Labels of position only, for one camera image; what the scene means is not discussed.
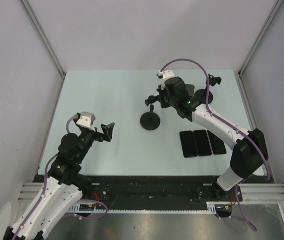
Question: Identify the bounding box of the black phone stand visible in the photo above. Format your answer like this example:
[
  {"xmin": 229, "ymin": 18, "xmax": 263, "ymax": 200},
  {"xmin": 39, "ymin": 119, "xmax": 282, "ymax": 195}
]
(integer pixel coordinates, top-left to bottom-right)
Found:
[
  {"xmin": 194, "ymin": 74, "xmax": 222, "ymax": 104},
  {"xmin": 140, "ymin": 95, "xmax": 160, "ymax": 131}
]

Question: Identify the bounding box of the black phone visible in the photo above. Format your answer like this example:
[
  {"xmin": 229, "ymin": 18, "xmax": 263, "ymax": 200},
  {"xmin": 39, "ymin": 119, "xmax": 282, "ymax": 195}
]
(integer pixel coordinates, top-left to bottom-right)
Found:
[
  {"xmin": 179, "ymin": 130, "xmax": 198, "ymax": 158},
  {"xmin": 207, "ymin": 130, "xmax": 226, "ymax": 155}
]

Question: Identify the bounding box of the purple-edged phone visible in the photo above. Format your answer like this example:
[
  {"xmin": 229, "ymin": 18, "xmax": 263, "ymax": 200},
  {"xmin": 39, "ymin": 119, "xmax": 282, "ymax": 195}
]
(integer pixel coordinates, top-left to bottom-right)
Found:
[{"xmin": 193, "ymin": 129, "xmax": 212, "ymax": 157}]

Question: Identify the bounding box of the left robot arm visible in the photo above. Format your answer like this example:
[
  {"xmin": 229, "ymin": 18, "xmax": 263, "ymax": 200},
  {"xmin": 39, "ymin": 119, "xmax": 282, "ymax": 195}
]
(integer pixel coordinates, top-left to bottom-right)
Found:
[{"xmin": 4, "ymin": 122, "xmax": 115, "ymax": 240}]

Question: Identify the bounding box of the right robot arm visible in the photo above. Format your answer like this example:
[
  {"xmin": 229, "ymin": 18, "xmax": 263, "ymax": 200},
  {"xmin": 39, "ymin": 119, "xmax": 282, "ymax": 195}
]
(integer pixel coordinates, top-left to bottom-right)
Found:
[{"xmin": 157, "ymin": 76, "xmax": 268, "ymax": 201}]

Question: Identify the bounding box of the brown-based phone stand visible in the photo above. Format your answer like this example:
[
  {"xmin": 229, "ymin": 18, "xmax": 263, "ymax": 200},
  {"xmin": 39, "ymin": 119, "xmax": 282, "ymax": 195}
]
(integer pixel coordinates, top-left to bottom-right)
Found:
[{"xmin": 185, "ymin": 84, "xmax": 195, "ymax": 97}]

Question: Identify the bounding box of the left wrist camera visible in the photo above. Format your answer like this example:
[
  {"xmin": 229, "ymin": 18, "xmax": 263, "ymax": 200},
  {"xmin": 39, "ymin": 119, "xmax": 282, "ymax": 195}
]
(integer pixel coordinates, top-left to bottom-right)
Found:
[{"xmin": 76, "ymin": 111, "xmax": 96, "ymax": 132}]

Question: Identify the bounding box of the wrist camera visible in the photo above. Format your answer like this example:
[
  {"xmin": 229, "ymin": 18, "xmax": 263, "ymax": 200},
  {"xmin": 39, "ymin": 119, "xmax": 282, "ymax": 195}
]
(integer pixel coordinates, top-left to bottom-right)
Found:
[
  {"xmin": 76, "ymin": 111, "xmax": 96, "ymax": 132},
  {"xmin": 157, "ymin": 70, "xmax": 175, "ymax": 90}
]

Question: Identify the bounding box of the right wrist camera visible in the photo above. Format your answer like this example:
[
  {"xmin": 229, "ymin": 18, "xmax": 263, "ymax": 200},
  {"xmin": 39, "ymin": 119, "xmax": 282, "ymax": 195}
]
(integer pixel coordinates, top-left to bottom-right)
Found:
[{"xmin": 157, "ymin": 70, "xmax": 175, "ymax": 90}]

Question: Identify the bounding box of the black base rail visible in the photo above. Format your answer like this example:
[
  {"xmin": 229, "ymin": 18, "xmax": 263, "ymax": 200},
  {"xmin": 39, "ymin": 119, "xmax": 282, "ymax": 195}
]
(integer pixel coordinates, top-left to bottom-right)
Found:
[{"xmin": 33, "ymin": 174, "xmax": 274, "ymax": 210}]

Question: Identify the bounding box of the white cable duct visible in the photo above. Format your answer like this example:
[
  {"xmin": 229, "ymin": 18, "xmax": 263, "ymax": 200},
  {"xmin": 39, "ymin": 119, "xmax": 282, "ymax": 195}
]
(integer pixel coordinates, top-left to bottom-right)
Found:
[{"xmin": 66, "ymin": 202, "xmax": 232, "ymax": 215}]

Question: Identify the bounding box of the left aluminium frame post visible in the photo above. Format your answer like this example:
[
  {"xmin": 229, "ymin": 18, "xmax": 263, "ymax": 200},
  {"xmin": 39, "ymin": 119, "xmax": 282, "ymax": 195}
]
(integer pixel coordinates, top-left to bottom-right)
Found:
[{"xmin": 19, "ymin": 0, "xmax": 66, "ymax": 80}]

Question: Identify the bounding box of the aluminium frame post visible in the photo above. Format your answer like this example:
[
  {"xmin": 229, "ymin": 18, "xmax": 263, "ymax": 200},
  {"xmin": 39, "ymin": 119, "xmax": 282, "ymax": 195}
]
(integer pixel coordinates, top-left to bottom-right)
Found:
[
  {"xmin": 237, "ymin": 0, "xmax": 284, "ymax": 77},
  {"xmin": 19, "ymin": 0, "xmax": 66, "ymax": 80}
]

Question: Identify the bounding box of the right aluminium frame post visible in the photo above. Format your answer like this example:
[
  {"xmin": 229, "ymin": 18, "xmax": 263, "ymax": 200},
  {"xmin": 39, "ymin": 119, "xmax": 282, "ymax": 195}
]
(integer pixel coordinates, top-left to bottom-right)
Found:
[{"xmin": 237, "ymin": 0, "xmax": 284, "ymax": 77}]

